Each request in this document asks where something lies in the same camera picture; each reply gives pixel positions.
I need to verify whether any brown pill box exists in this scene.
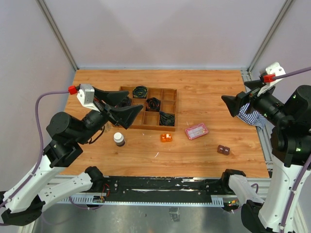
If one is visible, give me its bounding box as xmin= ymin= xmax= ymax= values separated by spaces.
xmin=217 ymin=145 xmax=230 ymax=155

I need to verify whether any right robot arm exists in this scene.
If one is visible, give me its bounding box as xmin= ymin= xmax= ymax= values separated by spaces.
xmin=220 ymin=81 xmax=311 ymax=233

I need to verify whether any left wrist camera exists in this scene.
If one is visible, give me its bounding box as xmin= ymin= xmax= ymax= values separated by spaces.
xmin=77 ymin=84 xmax=100 ymax=112

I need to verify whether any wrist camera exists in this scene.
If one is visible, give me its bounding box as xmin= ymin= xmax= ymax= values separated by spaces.
xmin=257 ymin=62 xmax=286 ymax=97
xmin=77 ymin=84 xmax=100 ymax=112

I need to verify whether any black green coiled cable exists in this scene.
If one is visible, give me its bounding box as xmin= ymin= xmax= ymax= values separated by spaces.
xmin=132 ymin=85 xmax=149 ymax=99

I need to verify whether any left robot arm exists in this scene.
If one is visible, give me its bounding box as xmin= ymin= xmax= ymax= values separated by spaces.
xmin=0 ymin=84 xmax=143 ymax=226

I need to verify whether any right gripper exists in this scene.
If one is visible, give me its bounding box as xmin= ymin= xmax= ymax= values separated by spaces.
xmin=221 ymin=78 xmax=290 ymax=125

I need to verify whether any pink pill organizer box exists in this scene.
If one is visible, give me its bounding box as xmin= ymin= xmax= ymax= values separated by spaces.
xmin=185 ymin=123 xmax=209 ymax=140

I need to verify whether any white cap pill bottle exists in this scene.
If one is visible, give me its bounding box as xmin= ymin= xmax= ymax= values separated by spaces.
xmin=113 ymin=132 xmax=125 ymax=147

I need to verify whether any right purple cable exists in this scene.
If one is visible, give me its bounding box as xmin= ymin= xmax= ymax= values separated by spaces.
xmin=263 ymin=67 xmax=311 ymax=231

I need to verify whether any wooden compartment tray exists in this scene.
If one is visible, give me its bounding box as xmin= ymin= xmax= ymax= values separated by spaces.
xmin=118 ymin=85 xmax=178 ymax=132

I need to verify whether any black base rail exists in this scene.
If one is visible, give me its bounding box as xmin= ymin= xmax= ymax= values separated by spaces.
xmin=58 ymin=175 xmax=251 ymax=207

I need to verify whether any black coiled cable left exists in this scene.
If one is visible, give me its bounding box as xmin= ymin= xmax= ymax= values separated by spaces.
xmin=115 ymin=96 xmax=133 ymax=109

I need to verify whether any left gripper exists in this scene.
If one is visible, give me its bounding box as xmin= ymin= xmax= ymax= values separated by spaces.
xmin=76 ymin=86 xmax=144 ymax=144

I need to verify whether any orange pill box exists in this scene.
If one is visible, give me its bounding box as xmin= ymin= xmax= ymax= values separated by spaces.
xmin=160 ymin=133 xmax=173 ymax=142

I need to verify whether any striped cloth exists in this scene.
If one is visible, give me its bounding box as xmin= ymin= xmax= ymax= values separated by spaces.
xmin=237 ymin=103 xmax=266 ymax=130

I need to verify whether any black red coiled cable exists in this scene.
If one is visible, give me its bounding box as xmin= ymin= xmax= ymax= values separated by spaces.
xmin=145 ymin=97 xmax=161 ymax=112

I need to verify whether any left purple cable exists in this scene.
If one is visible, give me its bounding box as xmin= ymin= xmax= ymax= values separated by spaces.
xmin=0 ymin=85 xmax=78 ymax=225

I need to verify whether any black coiled cable right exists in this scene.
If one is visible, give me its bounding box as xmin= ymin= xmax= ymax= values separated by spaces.
xmin=159 ymin=111 xmax=175 ymax=126

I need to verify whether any purple cable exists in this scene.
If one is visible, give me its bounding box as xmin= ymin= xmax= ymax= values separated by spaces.
xmin=263 ymin=67 xmax=311 ymax=231
xmin=0 ymin=85 xmax=78 ymax=225

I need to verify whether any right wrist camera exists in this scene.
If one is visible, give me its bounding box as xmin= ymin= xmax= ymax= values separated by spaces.
xmin=257 ymin=62 xmax=286 ymax=97

